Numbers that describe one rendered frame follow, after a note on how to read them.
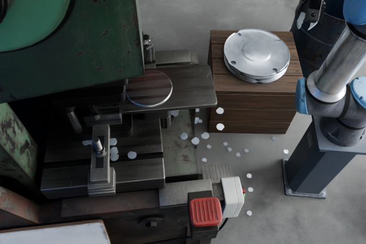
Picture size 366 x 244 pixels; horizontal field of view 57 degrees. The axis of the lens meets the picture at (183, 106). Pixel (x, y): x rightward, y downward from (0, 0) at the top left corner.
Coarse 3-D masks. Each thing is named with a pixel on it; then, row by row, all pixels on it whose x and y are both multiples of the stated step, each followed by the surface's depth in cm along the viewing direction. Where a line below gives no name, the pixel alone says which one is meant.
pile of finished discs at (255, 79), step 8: (280, 40) 155; (224, 56) 151; (288, 64) 147; (232, 72) 148; (240, 72) 145; (280, 72) 144; (248, 80) 144; (256, 80) 144; (264, 80) 143; (272, 80) 145
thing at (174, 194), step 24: (0, 192) 77; (120, 192) 89; (144, 192) 89; (168, 192) 86; (216, 192) 89; (0, 216) 79; (24, 216) 82; (48, 216) 86; (72, 216) 85; (96, 216) 87; (120, 216) 89; (144, 216) 93; (168, 216) 96; (120, 240) 115; (144, 240) 118
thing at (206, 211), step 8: (192, 200) 73; (200, 200) 73; (208, 200) 73; (216, 200) 73; (192, 208) 72; (200, 208) 72; (208, 208) 72; (216, 208) 72; (192, 216) 71; (200, 216) 71; (208, 216) 71; (216, 216) 71; (192, 224) 71; (200, 224) 70; (208, 224) 70; (216, 224) 71
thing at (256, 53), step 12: (240, 36) 155; (252, 36) 155; (264, 36) 155; (276, 36) 155; (228, 48) 151; (240, 48) 151; (252, 48) 150; (264, 48) 150; (276, 48) 151; (228, 60) 146; (240, 60) 147; (252, 60) 146; (264, 60) 146; (276, 60) 147; (288, 60) 146; (252, 72) 143; (264, 72) 143; (276, 72) 143
